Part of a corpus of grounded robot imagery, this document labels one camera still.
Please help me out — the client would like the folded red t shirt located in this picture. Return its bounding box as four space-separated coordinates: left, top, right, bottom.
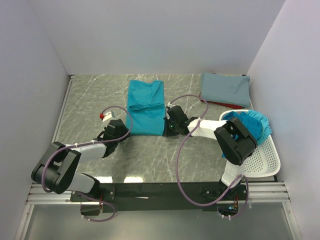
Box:
199 91 246 110

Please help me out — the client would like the white perforated laundry basket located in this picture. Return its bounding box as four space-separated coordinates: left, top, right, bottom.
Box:
219 109 281 178

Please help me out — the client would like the blue t shirt in basket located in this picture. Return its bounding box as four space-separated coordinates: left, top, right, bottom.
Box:
222 109 273 145

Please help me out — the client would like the folded light blue t shirt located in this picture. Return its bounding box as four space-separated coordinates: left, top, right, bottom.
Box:
200 72 250 108

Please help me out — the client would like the aluminium frame rail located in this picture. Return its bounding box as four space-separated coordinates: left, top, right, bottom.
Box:
13 74 76 240

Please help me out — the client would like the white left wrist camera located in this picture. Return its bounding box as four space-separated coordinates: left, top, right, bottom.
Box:
99 110 115 122

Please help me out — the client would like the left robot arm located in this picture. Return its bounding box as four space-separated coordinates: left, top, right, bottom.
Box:
31 119 130 201

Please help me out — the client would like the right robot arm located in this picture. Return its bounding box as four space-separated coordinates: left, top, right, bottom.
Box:
164 105 258 200

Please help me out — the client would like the teal t shirt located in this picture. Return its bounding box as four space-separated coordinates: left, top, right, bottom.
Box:
125 80 166 136

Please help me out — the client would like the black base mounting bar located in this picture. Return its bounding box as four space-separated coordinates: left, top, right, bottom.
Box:
70 182 248 216

